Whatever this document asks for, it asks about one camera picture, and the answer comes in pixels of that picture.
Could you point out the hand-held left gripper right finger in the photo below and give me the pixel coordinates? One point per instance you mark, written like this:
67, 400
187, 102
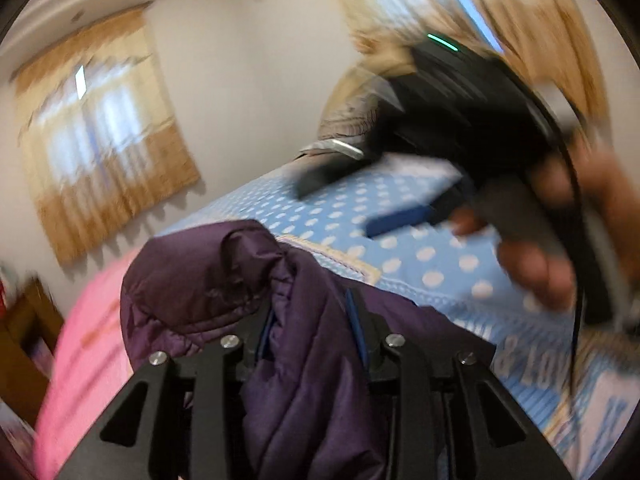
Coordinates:
358, 330

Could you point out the purple padded jacket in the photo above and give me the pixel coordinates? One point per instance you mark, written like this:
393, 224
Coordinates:
300, 385

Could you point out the striped patterned pillow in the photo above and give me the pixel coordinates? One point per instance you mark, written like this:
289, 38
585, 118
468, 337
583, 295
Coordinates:
350, 115

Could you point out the blue polka dot bed sheet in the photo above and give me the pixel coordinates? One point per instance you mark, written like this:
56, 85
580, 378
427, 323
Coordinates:
400, 270

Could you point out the person's right hand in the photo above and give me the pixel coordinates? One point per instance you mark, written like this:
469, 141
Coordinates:
535, 275

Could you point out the beige patterned curtain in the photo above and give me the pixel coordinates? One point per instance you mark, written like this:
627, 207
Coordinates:
100, 135
525, 10

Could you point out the pink blanket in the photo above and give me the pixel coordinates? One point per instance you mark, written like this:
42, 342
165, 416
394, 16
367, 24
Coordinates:
85, 335

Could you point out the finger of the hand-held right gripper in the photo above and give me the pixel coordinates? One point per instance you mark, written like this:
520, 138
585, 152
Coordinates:
320, 177
400, 220

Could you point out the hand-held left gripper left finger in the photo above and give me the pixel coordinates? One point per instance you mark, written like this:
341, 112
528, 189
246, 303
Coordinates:
220, 360

